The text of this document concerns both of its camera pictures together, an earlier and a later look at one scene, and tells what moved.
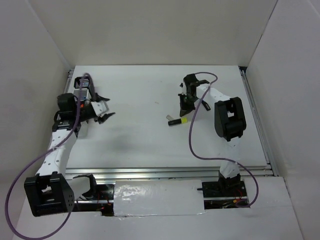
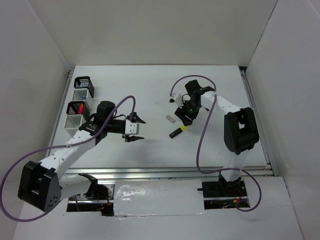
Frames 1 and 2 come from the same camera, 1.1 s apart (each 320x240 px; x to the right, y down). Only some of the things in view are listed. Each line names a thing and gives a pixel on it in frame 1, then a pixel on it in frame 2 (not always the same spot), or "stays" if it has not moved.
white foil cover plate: [147, 197] stays
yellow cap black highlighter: [182, 120] to [183, 129]
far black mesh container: [85, 82] stays
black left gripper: [102, 119] to [129, 139]
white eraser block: [169, 117] stays
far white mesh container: [82, 94] stays
